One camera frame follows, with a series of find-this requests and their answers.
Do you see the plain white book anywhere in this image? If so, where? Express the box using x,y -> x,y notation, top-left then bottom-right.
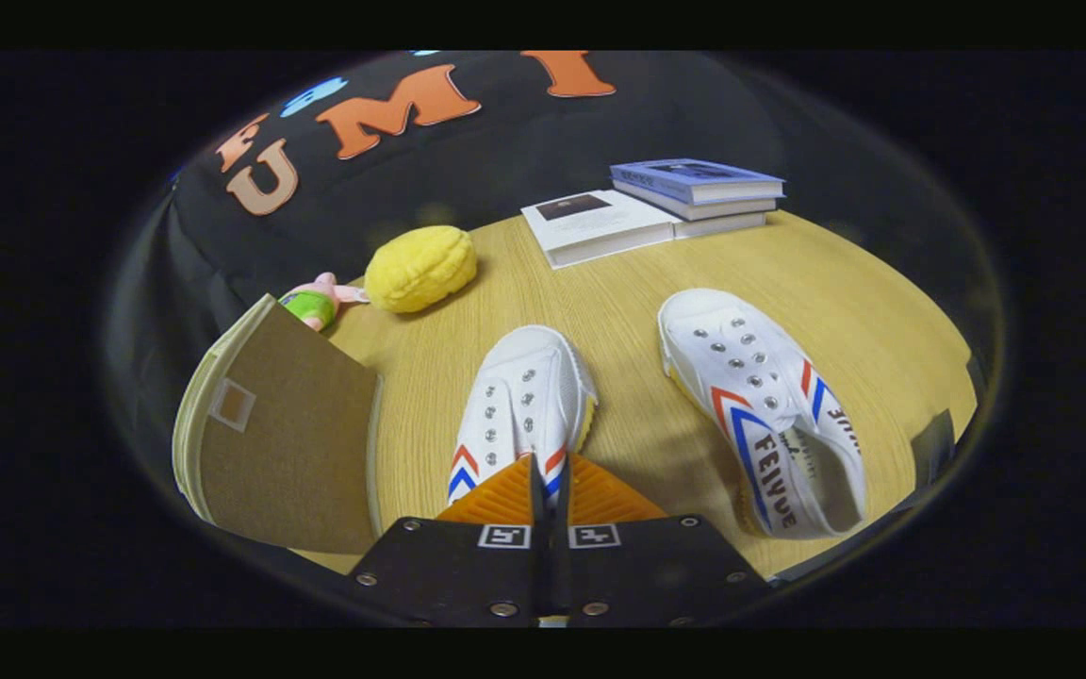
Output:
673,211 -> 768,240

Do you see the black backdrop cloth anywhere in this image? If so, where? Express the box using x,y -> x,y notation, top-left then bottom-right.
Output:
114,52 -> 996,397

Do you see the blue-edged book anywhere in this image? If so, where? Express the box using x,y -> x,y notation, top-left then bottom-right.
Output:
614,181 -> 780,223

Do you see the pink and green plush toy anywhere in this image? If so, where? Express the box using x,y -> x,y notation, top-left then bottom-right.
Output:
279,272 -> 370,331

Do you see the white book with dark photo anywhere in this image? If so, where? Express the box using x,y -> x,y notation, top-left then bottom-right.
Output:
520,189 -> 683,271

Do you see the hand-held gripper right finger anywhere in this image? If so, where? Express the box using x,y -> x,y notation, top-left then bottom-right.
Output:
552,453 -> 775,629

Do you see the yellow plush toy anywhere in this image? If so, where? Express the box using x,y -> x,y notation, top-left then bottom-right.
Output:
364,224 -> 478,314

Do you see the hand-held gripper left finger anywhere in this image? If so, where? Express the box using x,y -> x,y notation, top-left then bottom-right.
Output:
345,453 -> 549,629

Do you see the white canvas shoe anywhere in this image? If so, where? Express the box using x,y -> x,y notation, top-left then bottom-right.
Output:
658,288 -> 869,540
447,325 -> 599,510

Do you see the black table edge clamp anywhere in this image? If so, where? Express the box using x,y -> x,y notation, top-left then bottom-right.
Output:
911,410 -> 957,465

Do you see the blue cover book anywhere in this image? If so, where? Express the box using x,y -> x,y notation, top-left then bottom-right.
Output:
610,158 -> 785,206

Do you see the brown cardboard storage box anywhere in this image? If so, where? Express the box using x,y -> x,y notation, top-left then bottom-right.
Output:
173,294 -> 384,555

